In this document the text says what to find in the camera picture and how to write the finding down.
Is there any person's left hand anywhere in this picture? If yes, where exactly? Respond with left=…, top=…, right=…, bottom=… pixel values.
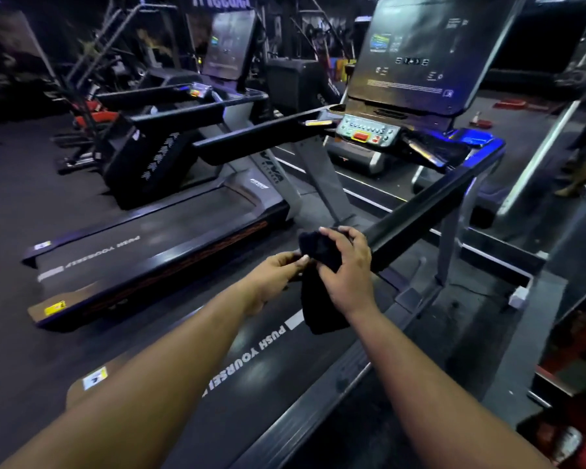
left=238, top=250, right=311, bottom=317

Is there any person's right hand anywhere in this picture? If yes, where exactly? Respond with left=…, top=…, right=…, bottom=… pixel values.
left=315, top=226, right=378, bottom=319

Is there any black cleaning cloth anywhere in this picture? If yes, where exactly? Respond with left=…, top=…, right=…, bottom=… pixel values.
left=298, top=229, right=352, bottom=335

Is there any person's right forearm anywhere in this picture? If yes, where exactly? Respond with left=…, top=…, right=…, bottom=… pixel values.
left=346, top=304, right=555, bottom=469

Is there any person's left forearm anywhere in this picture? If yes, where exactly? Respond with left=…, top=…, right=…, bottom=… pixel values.
left=0, top=282, right=255, bottom=469

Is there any large black treadmill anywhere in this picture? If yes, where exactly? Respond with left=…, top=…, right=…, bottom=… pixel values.
left=66, top=0, right=548, bottom=469

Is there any black treadmill with grey uprights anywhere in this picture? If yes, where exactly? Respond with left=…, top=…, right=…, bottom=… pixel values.
left=22, top=9, right=303, bottom=330

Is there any black plyometric box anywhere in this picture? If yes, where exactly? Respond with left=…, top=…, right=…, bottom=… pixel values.
left=266, top=58, right=323, bottom=115

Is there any white power adapter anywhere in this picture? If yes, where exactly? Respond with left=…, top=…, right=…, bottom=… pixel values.
left=508, top=285, right=532, bottom=309

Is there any black stair climber machine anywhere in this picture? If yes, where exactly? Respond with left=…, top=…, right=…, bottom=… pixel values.
left=54, top=2, right=211, bottom=210

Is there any black gym rack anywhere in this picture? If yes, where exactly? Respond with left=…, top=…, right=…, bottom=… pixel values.
left=288, top=0, right=357, bottom=69

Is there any red and black weight bench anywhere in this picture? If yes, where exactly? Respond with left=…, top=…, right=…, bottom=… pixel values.
left=68, top=95, right=120, bottom=130

